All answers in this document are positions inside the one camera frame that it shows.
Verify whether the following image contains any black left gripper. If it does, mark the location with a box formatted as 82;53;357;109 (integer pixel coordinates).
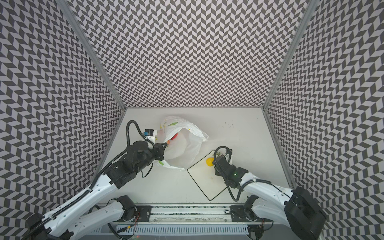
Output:
134;143;168;175

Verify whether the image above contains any yellow fake lemon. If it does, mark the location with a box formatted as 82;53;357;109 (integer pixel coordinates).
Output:
206;157;214;167

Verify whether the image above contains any large red fake apple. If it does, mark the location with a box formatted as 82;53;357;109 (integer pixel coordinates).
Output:
170;133;178;141

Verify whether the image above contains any white lemon-print plastic bag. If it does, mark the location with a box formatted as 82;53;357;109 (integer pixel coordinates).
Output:
156;116;210;171

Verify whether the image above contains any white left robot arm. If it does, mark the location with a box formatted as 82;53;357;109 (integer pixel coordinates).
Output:
22;120;168;240

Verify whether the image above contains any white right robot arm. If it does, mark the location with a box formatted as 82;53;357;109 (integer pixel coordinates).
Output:
213;155;327;240

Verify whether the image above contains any white perforated vent strip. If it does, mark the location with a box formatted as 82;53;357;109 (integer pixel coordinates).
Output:
117;225;249;236

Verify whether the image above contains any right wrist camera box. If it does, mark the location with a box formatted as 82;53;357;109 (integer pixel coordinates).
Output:
214;150;233;163

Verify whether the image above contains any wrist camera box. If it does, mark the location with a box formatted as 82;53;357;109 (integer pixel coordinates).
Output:
214;150;233;163
143;129;157;144

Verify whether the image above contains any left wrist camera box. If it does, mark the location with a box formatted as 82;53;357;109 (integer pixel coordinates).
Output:
143;129;157;144

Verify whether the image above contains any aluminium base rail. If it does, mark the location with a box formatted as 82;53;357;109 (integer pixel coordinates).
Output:
83;203;301;226

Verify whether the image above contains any aluminium left corner post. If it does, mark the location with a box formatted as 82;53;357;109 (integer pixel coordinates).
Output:
55;0;127;110

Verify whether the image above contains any aluminium corner post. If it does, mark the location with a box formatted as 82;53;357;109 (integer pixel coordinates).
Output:
263;0;320;111
55;0;127;110

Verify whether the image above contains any aluminium right corner post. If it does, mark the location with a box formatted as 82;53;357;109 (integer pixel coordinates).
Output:
263;0;320;111

